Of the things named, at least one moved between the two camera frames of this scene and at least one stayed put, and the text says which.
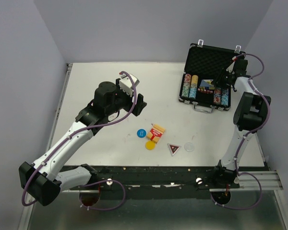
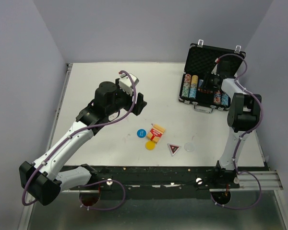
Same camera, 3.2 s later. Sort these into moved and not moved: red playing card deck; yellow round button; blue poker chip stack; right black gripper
Moved: right black gripper
Not moved: red playing card deck; blue poker chip stack; yellow round button
